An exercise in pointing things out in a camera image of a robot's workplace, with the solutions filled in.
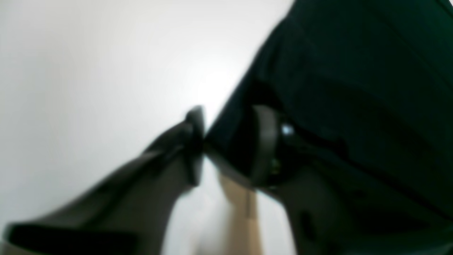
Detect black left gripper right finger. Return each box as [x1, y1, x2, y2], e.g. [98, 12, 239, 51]
[251, 105, 452, 255]

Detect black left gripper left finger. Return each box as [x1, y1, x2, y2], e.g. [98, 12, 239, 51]
[4, 106, 205, 255]

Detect black T-shirt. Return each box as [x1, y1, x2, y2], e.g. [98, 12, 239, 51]
[207, 0, 453, 219]

